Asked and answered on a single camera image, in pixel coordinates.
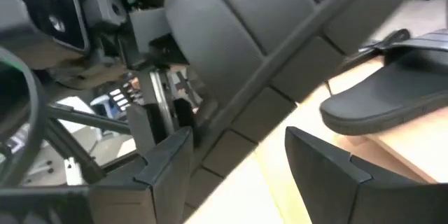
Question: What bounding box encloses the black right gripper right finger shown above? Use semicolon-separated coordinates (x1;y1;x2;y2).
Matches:
284;125;448;224

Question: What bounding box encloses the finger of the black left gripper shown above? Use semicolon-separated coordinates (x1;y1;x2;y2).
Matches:
173;97;202;148

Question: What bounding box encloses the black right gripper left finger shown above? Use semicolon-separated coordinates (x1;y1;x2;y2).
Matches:
0;125;194;224

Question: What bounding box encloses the black rubber slide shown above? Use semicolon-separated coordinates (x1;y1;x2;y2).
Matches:
163;0;435;222
318;27;448;137

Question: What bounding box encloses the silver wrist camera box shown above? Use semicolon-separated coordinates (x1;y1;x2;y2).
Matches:
0;0;91;69

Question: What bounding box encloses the black metal rig frame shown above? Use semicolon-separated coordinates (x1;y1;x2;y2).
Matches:
41;103;141;186

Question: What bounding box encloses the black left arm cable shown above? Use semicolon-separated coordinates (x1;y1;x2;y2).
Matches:
0;47;48;186

